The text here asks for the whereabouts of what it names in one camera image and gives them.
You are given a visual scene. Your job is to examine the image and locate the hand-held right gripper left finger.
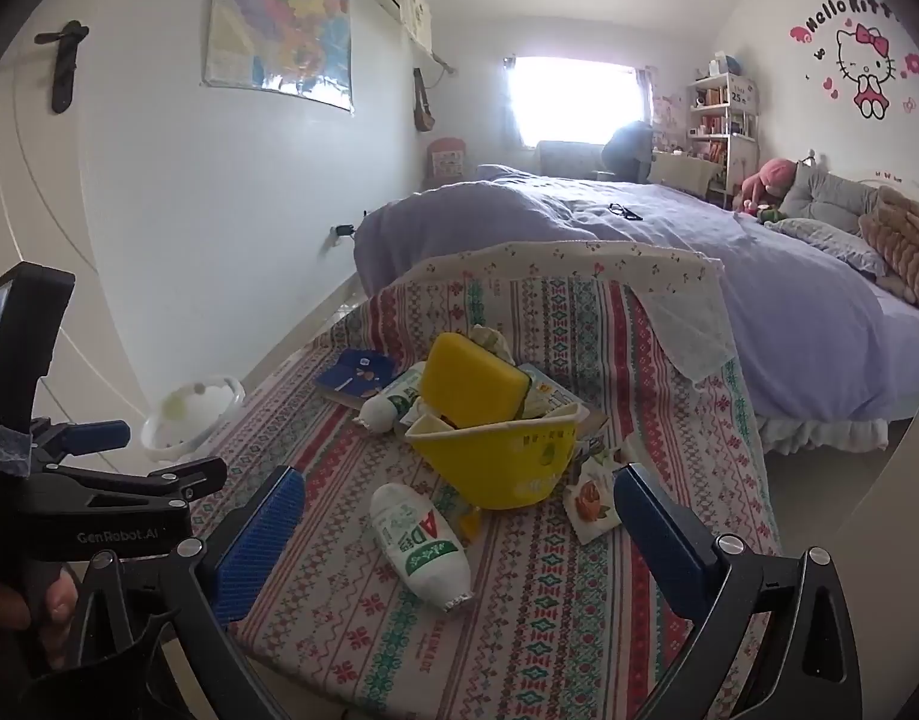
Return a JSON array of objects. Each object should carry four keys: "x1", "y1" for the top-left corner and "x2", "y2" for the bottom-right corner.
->
[{"x1": 28, "y1": 465, "x2": 308, "y2": 720}]

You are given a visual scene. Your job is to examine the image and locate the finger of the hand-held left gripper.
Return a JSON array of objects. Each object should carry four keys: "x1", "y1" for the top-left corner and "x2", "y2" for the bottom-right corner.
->
[
  {"x1": 45, "y1": 456, "x2": 229, "y2": 505},
  {"x1": 31, "y1": 418, "x2": 131, "y2": 466}
]

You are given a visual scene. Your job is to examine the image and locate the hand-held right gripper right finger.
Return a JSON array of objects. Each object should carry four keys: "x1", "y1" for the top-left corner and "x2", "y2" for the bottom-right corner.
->
[{"x1": 613, "y1": 463, "x2": 866, "y2": 720}]

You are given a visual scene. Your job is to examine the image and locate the white dotted trash bin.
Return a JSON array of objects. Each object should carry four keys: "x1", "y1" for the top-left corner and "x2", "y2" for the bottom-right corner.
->
[{"x1": 140, "y1": 373, "x2": 246, "y2": 462}]

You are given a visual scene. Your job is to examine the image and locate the fruit print snack packet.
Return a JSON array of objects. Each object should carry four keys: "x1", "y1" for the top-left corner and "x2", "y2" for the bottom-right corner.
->
[{"x1": 562, "y1": 457, "x2": 625, "y2": 545}]

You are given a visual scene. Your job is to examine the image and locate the orange peel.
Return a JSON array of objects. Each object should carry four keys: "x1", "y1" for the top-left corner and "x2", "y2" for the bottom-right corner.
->
[{"x1": 451, "y1": 502, "x2": 486, "y2": 545}]

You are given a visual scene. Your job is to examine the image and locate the yellow sponge block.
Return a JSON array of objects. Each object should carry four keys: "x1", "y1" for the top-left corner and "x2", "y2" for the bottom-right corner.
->
[{"x1": 420, "y1": 332, "x2": 533, "y2": 428}]

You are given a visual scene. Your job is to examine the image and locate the person's left hand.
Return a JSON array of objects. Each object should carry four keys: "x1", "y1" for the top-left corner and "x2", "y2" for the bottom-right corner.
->
[{"x1": 0, "y1": 568, "x2": 79, "y2": 674}]

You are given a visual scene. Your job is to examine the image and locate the patterned tablecloth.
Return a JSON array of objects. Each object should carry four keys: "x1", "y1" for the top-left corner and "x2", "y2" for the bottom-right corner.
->
[{"x1": 189, "y1": 277, "x2": 783, "y2": 720}]

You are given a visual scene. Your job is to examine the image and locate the large white green-label bottle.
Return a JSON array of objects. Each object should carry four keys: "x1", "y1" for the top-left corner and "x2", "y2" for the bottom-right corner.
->
[{"x1": 369, "y1": 483, "x2": 473, "y2": 612}]

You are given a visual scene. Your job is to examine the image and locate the small white green-label bottle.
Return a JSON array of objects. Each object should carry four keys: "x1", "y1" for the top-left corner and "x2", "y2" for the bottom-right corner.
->
[{"x1": 360, "y1": 364, "x2": 430, "y2": 434}]

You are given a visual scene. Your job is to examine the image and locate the dark blue carton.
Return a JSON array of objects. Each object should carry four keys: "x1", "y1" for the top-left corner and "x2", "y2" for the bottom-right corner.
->
[{"x1": 314, "y1": 349, "x2": 396, "y2": 411}]

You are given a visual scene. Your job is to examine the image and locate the purple duvet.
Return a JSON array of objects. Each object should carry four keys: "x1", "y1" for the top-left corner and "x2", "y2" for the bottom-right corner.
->
[{"x1": 354, "y1": 165, "x2": 891, "y2": 421}]

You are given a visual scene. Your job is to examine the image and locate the crumpled pale wrapper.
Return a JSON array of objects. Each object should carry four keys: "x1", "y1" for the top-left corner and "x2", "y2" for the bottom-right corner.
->
[{"x1": 470, "y1": 324, "x2": 516, "y2": 361}]

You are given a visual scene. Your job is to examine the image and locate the cream floral cloth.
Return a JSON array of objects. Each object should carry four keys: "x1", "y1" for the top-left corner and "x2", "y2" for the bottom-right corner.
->
[{"x1": 388, "y1": 240, "x2": 738, "y2": 383}]

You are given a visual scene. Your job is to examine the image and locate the bed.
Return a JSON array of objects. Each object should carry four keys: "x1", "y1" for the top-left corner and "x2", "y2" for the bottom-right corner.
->
[{"x1": 752, "y1": 165, "x2": 919, "y2": 455}]

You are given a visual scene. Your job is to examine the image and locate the patterned lilac pillow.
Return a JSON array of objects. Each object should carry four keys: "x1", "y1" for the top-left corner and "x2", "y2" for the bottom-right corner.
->
[{"x1": 785, "y1": 217, "x2": 888, "y2": 278}]

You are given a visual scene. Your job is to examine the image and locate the white desk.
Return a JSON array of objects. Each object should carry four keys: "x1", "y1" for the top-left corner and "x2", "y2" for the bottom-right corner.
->
[{"x1": 650, "y1": 150, "x2": 719, "y2": 196}]

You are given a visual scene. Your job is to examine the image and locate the pink plush toy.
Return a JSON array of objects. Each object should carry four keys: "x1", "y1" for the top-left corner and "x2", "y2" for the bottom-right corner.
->
[{"x1": 733, "y1": 159, "x2": 798, "y2": 212}]

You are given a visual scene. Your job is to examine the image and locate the brown plush pillow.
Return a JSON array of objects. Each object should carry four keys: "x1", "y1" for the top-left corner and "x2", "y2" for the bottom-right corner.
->
[{"x1": 858, "y1": 186, "x2": 919, "y2": 308}]

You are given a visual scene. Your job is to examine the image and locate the grey pillow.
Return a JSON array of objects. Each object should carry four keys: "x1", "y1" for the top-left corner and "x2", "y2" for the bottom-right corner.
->
[{"x1": 778, "y1": 163, "x2": 881, "y2": 235}]

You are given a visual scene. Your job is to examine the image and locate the dark desk chair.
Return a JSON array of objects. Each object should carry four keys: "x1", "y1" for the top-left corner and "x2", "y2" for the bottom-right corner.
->
[{"x1": 601, "y1": 121, "x2": 655, "y2": 182}]

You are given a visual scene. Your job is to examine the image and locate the white storage shelf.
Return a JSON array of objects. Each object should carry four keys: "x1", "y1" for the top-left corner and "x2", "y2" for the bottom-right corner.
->
[{"x1": 688, "y1": 52, "x2": 761, "y2": 203}]

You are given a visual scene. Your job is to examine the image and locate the pink folding chair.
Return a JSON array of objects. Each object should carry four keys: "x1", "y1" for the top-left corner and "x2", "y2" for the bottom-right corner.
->
[{"x1": 427, "y1": 137, "x2": 469, "y2": 185}]

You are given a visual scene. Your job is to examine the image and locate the bright window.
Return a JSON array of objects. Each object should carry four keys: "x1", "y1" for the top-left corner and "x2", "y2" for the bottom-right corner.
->
[{"x1": 504, "y1": 56, "x2": 651, "y2": 151}]

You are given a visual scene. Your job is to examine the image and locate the black door handle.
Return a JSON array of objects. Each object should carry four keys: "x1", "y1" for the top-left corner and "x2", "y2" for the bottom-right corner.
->
[{"x1": 34, "y1": 21, "x2": 90, "y2": 114}]

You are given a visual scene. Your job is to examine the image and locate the colourful wall map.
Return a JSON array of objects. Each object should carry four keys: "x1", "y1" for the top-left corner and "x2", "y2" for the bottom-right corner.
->
[{"x1": 200, "y1": 0, "x2": 354, "y2": 113}]

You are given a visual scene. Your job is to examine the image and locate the pink cartoon cat wall sticker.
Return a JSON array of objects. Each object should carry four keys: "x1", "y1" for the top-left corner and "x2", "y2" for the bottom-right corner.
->
[{"x1": 789, "y1": 0, "x2": 919, "y2": 121}]

